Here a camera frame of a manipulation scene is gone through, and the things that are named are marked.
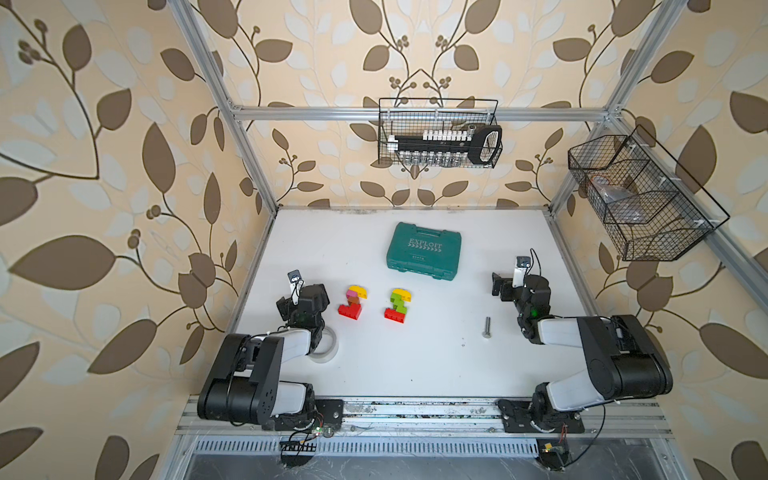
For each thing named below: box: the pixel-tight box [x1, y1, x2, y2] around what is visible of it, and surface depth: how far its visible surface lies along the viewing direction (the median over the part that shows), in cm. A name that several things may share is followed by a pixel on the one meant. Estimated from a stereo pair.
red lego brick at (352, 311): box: [338, 303, 362, 320], surface depth 93 cm
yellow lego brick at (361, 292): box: [348, 285, 367, 299], surface depth 98 cm
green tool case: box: [386, 222, 462, 281], surface depth 104 cm
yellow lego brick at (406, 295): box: [392, 288, 413, 302], surface depth 97 cm
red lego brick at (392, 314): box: [384, 308, 406, 324], surface depth 92 cm
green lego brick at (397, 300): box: [390, 292, 405, 307], surface depth 96 cm
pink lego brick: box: [346, 289, 359, 304], surface depth 96 cm
